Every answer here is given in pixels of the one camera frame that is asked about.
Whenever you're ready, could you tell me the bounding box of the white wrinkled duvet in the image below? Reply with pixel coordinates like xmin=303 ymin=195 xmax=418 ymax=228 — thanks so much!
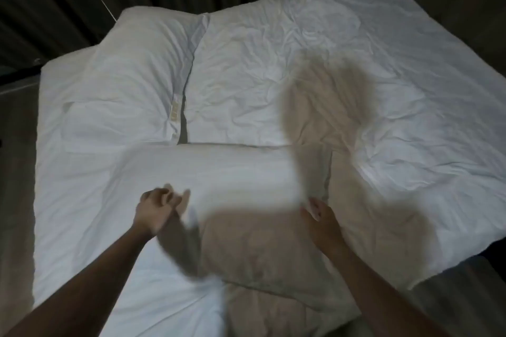
xmin=183 ymin=0 xmax=506 ymax=337

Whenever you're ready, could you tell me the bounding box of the person's right forearm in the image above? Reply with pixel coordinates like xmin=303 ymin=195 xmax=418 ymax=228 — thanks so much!
xmin=328 ymin=242 xmax=451 ymax=337

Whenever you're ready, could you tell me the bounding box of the person's left hand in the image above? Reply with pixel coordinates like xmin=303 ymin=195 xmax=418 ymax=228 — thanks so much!
xmin=134 ymin=184 xmax=191 ymax=237

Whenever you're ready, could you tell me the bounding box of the white bed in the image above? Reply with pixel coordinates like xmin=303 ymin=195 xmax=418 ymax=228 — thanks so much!
xmin=33 ymin=0 xmax=506 ymax=337

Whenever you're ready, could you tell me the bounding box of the person's left forearm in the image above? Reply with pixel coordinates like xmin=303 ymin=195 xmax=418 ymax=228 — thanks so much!
xmin=4 ymin=226 xmax=155 ymax=337

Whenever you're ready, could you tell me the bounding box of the white pillow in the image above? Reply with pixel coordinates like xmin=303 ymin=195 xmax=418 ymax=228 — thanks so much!
xmin=75 ymin=143 xmax=333 ymax=310
xmin=61 ymin=7 xmax=210 ymax=152

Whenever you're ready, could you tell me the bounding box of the person's right hand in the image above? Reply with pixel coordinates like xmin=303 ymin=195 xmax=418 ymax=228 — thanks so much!
xmin=300 ymin=197 xmax=345 ymax=255

